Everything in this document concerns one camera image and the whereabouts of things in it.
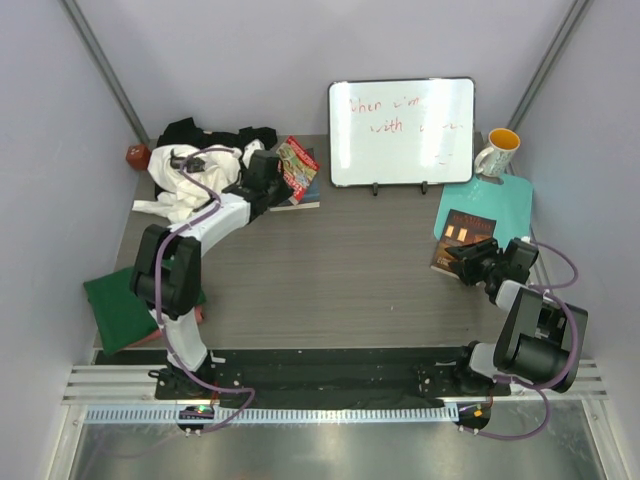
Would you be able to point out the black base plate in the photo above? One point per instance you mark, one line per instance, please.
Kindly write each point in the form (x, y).
(331, 379)

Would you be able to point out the red Treehouse book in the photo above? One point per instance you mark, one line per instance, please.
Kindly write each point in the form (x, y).
(300, 170)

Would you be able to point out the blue Nineteen Eighty-Four book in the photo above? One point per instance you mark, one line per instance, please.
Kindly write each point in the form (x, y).
(305, 197)

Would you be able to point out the brown Edward Tulane book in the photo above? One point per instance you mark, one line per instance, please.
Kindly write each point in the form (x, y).
(460, 229)

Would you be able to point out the white t-shirt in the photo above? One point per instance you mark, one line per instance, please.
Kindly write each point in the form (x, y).
(175, 185)

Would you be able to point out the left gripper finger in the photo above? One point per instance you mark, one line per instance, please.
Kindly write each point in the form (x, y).
(279, 196)
(278, 171)

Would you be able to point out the black t-shirt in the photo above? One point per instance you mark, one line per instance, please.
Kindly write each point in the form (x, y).
(185, 131)

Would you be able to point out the left aluminium frame post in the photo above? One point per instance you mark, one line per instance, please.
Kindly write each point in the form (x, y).
(91, 43)

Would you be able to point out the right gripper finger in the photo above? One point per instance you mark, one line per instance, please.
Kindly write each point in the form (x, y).
(472, 276)
(479, 250)

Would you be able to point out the teal cutting board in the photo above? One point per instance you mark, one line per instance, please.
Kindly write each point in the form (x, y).
(509, 203)

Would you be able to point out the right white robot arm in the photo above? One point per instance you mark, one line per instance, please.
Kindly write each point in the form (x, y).
(542, 339)

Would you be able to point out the folded green t-shirt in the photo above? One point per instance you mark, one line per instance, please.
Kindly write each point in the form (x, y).
(120, 316)

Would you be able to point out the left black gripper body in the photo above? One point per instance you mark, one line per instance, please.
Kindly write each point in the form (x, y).
(271, 189)

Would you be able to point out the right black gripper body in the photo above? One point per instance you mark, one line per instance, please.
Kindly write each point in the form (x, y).
(491, 264)

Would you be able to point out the slotted cable duct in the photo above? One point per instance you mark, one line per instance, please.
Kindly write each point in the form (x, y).
(200, 414)

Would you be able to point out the folded pink t-shirt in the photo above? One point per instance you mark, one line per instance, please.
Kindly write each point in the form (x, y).
(156, 334)

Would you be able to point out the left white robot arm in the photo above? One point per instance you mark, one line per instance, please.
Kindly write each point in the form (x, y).
(167, 270)

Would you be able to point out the right aluminium frame post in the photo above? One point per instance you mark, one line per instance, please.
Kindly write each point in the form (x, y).
(568, 26)

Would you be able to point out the aluminium frame post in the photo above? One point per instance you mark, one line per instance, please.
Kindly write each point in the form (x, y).
(91, 43)
(568, 26)

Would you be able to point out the white mug yellow inside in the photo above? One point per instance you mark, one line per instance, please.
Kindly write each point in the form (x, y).
(493, 160)

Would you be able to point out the red cube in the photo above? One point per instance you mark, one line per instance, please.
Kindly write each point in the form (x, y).
(138, 157)

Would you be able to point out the white whiteboard with writing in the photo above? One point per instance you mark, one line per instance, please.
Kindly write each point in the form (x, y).
(401, 132)

